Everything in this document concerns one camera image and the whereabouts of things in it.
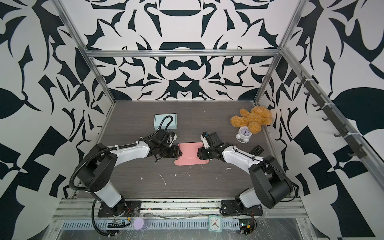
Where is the pink paper box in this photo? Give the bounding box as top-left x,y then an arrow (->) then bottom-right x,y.
174,142 -> 210,166

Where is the light blue paper box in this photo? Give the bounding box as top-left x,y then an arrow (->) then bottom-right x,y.
154,114 -> 177,130

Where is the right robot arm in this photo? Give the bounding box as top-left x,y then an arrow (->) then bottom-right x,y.
197,132 -> 295,209

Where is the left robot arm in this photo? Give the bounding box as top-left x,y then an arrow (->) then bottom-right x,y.
69,129 -> 183,216

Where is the white alarm clock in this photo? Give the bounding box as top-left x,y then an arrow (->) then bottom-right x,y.
236,127 -> 253,144

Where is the black remote control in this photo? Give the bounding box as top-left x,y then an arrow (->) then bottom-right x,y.
249,145 -> 265,156

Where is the brown teddy bear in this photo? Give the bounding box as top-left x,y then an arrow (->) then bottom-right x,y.
230,106 -> 272,134

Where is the green square clock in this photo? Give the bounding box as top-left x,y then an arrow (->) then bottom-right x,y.
208,215 -> 222,233

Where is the purple round lid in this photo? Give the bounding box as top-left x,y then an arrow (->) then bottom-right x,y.
133,218 -> 149,231

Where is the right circuit board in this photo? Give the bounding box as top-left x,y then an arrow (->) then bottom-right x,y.
239,218 -> 257,236

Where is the circuit board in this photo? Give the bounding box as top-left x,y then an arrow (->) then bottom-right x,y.
239,218 -> 257,236
107,218 -> 131,229

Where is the left circuit board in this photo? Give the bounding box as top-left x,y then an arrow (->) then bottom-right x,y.
107,218 -> 131,229

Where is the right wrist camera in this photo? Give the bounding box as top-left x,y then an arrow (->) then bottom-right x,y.
201,133 -> 210,149

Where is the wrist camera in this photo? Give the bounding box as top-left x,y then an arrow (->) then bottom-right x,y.
201,133 -> 210,149
169,132 -> 177,147

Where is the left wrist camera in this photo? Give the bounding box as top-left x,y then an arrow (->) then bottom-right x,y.
169,132 -> 177,147

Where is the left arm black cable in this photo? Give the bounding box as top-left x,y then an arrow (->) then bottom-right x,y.
157,115 -> 175,133

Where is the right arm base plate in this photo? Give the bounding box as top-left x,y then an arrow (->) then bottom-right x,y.
220,200 -> 264,217

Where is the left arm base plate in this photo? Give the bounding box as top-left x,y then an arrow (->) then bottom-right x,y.
98,200 -> 142,218

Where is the wall hook rail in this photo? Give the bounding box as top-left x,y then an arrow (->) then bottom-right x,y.
298,76 -> 368,159

